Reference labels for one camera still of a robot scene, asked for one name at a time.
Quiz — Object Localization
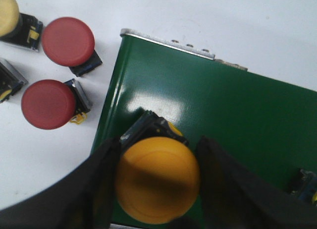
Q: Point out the red push button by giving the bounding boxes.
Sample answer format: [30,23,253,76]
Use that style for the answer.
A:
[42,17,103,77]
[21,78,92,130]

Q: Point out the red push button lower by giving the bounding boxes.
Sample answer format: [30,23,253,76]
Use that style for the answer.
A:
[21,78,92,130]

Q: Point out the red push button upper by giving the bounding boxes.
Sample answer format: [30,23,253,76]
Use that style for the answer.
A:
[42,17,103,77]

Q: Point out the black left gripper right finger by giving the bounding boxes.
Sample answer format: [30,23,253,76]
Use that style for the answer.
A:
[197,136,317,229]

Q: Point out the pale yellow push button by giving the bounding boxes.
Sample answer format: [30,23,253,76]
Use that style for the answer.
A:
[0,0,43,52]

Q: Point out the aluminium conveyor frame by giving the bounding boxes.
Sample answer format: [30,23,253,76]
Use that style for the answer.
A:
[120,28,248,71]

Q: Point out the green conveyor belt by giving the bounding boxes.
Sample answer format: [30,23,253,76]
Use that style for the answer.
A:
[90,35,317,229]

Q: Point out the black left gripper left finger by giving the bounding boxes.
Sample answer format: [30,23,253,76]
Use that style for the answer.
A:
[0,138,121,229]

